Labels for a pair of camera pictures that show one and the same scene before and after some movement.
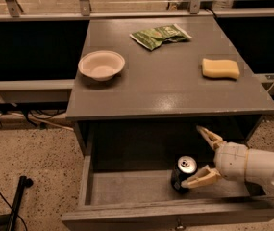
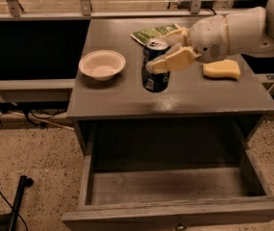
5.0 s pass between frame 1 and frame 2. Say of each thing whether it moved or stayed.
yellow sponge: stayed
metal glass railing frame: stayed
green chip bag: stayed
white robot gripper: moved
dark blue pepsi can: moved
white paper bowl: stayed
